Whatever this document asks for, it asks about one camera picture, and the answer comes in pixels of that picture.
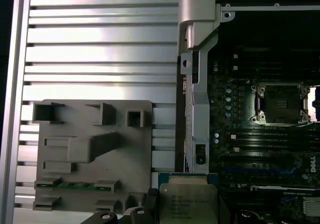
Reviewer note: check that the green RAM stick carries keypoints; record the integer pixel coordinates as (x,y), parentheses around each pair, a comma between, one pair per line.
(75,185)

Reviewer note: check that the open black PC case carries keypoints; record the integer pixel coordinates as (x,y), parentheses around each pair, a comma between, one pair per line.
(200,104)

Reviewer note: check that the RAM slot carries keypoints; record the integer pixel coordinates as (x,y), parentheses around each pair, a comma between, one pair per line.
(270,132)

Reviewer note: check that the CPU with silver top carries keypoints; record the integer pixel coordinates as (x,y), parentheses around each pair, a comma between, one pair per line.
(187,199)

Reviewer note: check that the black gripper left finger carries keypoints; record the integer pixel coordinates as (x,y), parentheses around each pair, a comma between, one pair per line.
(151,199)

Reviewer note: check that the black graphics card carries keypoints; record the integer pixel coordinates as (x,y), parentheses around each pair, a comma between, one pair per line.
(287,201)

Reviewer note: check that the grey plastic parts rack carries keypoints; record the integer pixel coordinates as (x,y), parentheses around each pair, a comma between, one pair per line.
(120,164)

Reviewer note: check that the green motherboard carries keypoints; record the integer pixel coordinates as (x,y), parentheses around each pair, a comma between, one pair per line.
(237,119)

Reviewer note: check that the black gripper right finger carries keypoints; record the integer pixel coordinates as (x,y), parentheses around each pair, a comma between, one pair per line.
(222,214)

